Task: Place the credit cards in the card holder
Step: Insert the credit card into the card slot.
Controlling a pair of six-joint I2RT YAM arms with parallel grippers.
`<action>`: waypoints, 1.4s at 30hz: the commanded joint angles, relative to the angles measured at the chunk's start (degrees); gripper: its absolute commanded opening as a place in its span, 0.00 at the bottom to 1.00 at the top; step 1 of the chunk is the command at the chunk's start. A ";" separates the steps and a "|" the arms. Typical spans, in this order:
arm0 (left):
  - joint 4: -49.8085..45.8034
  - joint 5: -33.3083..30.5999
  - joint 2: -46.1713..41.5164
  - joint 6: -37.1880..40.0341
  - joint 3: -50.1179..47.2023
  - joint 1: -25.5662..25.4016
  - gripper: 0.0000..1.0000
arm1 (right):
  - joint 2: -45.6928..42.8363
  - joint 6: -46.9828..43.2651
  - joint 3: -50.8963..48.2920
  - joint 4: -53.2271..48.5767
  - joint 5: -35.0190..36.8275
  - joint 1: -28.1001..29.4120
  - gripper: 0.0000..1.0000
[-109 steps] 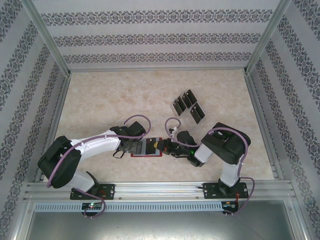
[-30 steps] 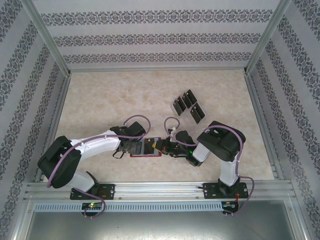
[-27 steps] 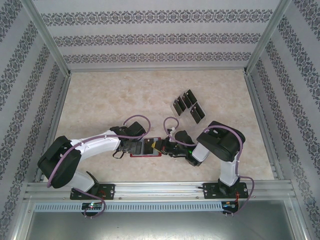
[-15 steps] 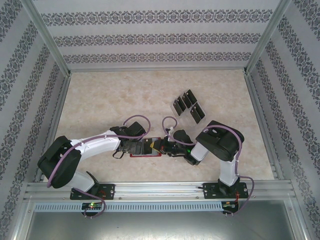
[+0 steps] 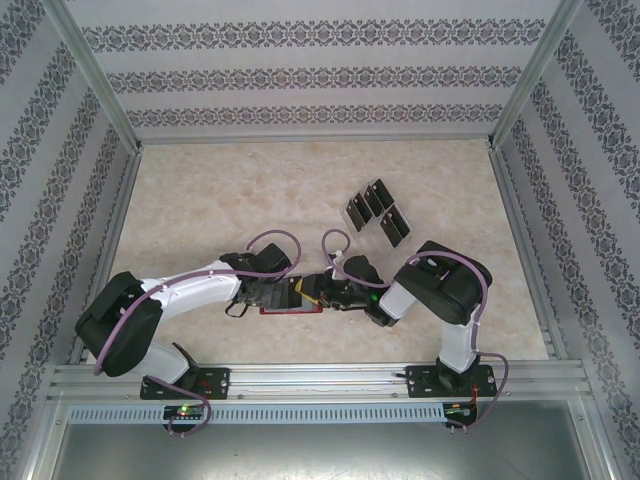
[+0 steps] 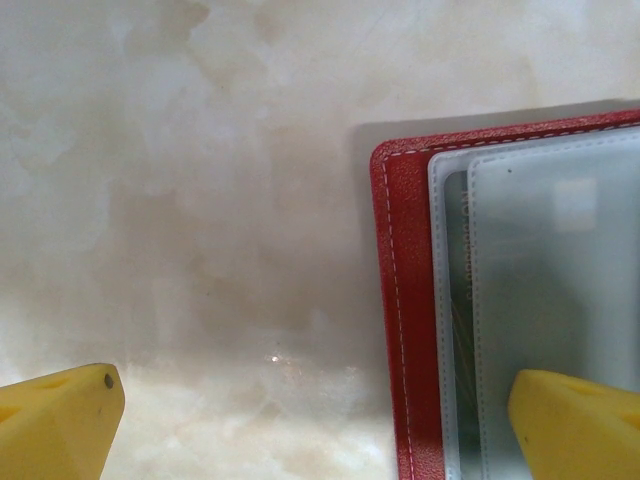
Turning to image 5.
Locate black credit card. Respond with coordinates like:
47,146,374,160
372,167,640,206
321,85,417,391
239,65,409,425
363,183,387,217
288,276,312,308
372,177,396,206
378,203,414,250
344,197,366,232
352,192,375,224

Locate red card holder wallet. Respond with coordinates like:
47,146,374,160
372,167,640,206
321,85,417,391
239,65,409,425
258,279,325,316

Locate clear acrylic card stand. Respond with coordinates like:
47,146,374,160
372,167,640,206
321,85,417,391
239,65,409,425
342,175,415,264

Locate metal sheet tray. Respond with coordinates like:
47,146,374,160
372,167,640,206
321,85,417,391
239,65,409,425
29,422,614,480

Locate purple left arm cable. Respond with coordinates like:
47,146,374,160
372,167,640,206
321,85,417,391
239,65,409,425
92,228,301,437

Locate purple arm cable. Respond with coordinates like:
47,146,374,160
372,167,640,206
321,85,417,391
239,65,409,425
322,228,514,432
92,228,301,437

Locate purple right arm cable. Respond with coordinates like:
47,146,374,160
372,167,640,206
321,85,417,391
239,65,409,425
322,228,514,432

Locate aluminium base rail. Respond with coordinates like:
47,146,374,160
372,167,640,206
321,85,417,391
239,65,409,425
49,363,586,401

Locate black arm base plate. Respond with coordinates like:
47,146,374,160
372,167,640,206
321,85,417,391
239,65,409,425
405,364,505,400
139,367,232,402

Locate grey slotted cable duct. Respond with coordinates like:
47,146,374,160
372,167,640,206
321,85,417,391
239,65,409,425
67,403,446,425

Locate aluminium side rail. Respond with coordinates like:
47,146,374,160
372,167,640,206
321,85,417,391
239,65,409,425
487,147,566,364
69,147,146,364

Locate aluminium frame post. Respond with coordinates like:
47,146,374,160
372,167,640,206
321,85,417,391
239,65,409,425
484,0,586,151
42,0,146,154

